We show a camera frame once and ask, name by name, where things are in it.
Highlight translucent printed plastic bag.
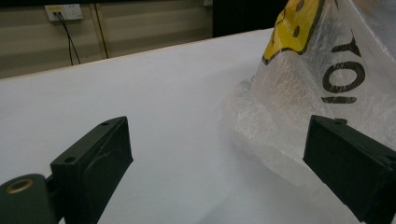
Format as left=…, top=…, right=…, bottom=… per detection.
left=221, top=0, right=396, bottom=191

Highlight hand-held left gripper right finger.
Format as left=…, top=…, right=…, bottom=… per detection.
left=302, top=114, right=396, bottom=224

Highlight black power cable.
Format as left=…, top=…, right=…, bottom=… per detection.
left=53, top=11, right=75, bottom=66
left=57, top=11, right=82, bottom=65

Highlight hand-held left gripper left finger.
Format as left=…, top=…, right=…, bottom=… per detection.
left=49, top=116, right=134, bottom=224

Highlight white wall socket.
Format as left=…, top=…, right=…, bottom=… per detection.
left=44, top=3, right=84, bottom=22

